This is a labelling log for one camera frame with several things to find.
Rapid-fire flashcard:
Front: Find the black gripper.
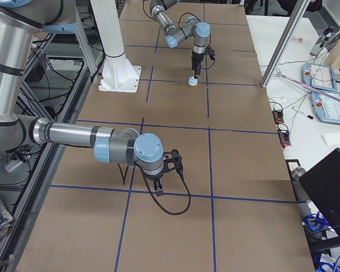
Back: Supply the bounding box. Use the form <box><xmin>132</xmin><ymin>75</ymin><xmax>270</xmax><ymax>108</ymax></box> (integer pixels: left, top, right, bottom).
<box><xmin>192</xmin><ymin>52</ymin><xmax>204</xmax><ymax>79</ymax></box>
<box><xmin>143</xmin><ymin>165</ymin><xmax>164</xmax><ymax>197</ymax></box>

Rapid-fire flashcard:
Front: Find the blue service bell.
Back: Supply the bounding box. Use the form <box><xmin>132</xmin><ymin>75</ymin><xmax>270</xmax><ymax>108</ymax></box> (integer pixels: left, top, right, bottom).
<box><xmin>188</xmin><ymin>76</ymin><xmax>198</xmax><ymax>86</ymax></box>

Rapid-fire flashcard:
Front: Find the orange connector box far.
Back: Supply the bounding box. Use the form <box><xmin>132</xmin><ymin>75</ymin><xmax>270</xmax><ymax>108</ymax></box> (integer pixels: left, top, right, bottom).
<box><xmin>272</xmin><ymin>109</ymin><xmax>284</xmax><ymax>125</ymax></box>

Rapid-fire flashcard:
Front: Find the orange connector box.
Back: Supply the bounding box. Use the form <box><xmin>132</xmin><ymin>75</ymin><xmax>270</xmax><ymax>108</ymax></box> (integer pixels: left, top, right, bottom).
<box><xmin>277</xmin><ymin>129</ymin><xmax>291</xmax><ymax>148</ymax></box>
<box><xmin>272</xmin><ymin>109</ymin><xmax>284</xmax><ymax>125</ymax></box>

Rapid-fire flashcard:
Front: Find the black marker pen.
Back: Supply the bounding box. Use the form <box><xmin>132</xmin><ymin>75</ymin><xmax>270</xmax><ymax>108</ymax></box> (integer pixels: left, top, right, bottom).
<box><xmin>292</xmin><ymin>107</ymin><xmax>314</xmax><ymax>120</ymax></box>

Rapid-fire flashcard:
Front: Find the orange connector box near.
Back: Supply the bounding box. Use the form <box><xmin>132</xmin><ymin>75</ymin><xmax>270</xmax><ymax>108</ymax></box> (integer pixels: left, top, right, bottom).
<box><xmin>277</xmin><ymin>129</ymin><xmax>291</xmax><ymax>148</ymax></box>

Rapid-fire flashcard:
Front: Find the far teach pendant tablet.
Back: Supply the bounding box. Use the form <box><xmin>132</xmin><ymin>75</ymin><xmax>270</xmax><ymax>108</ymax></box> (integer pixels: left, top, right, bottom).
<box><xmin>302</xmin><ymin>62</ymin><xmax>337</xmax><ymax>92</ymax></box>

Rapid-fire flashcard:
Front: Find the teach pendant tablet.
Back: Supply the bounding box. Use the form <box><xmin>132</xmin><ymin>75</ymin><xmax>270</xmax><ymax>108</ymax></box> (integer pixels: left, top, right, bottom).
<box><xmin>302</xmin><ymin>62</ymin><xmax>337</xmax><ymax>92</ymax></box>
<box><xmin>311</xmin><ymin>91</ymin><xmax>340</xmax><ymax>125</ymax></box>

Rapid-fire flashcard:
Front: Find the near teach pendant tablet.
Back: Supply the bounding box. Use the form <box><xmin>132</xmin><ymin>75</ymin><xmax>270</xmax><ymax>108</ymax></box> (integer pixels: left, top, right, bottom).
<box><xmin>311</xmin><ymin>91</ymin><xmax>340</xmax><ymax>125</ymax></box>

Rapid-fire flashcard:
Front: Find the small metal cup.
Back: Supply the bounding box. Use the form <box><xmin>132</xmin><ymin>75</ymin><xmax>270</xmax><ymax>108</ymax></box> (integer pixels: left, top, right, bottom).
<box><xmin>290</xmin><ymin>167</ymin><xmax>306</xmax><ymax>181</ymax></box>

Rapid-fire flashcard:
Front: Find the white power strip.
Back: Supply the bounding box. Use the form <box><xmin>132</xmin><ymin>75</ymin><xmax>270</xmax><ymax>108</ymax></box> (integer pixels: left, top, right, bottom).
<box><xmin>3</xmin><ymin>159</ymin><xmax>23</xmax><ymax>173</ymax></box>

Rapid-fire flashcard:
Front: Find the white foam block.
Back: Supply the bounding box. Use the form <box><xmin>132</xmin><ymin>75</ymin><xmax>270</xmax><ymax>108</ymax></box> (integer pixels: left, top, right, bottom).
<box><xmin>321</xmin><ymin>133</ymin><xmax>340</xmax><ymax>146</ymax></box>

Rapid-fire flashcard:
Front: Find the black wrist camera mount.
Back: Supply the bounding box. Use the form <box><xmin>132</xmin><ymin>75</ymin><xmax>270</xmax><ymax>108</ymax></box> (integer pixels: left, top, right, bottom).
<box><xmin>162</xmin><ymin>149</ymin><xmax>183</xmax><ymax>175</ymax></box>
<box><xmin>204</xmin><ymin>46</ymin><xmax>215</xmax><ymax>61</ymax></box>

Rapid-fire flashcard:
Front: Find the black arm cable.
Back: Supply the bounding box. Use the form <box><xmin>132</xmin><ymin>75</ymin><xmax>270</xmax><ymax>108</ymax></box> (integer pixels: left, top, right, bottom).
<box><xmin>118</xmin><ymin>165</ymin><xmax>191</xmax><ymax>215</ymax></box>

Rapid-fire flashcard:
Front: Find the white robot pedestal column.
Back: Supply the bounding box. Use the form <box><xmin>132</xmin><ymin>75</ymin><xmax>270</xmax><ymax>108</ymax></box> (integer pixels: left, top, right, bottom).
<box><xmin>91</xmin><ymin>0</ymin><xmax>142</xmax><ymax>93</ymax></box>

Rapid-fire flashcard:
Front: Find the aluminium frame post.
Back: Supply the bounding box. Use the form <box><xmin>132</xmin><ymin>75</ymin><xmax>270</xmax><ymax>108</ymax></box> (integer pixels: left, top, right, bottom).
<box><xmin>261</xmin><ymin>0</ymin><xmax>310</xmax><ymax>88</ymax></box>

